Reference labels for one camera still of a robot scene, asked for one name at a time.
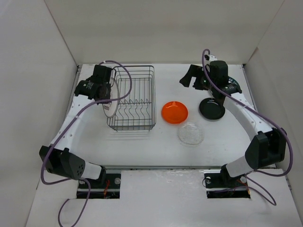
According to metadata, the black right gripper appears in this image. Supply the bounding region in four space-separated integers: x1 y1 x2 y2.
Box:
179 64 216 91

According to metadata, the white plate with red characters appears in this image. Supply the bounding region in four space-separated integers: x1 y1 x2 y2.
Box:
102 78 120 118

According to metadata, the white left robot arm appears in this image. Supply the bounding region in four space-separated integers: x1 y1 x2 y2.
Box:
39 65 117 188

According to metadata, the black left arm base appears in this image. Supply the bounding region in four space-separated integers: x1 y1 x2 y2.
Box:
76 170 121 199

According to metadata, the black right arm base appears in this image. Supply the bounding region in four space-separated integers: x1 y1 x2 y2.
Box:
202 171 250 199

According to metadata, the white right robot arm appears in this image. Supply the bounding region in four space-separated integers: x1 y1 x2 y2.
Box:
179 60 290 186

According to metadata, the black plate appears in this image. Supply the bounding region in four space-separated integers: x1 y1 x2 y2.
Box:
199 98 225 120

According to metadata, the orange plastic plate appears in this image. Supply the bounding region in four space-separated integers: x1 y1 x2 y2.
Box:
161 101 188 124

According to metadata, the white plate with dark rim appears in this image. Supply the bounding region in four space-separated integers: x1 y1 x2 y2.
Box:
228 77 240 88

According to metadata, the clear glass plate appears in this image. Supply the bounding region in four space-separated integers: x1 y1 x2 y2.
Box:
178 122 205 146

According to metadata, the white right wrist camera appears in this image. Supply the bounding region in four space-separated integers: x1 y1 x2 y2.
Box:
204 54 217 64

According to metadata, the grey wire dish rack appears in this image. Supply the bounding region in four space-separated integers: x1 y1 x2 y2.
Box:
107 65 156 131

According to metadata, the aluminium table edge rail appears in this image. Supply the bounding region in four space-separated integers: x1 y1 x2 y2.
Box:
105 165 221 170

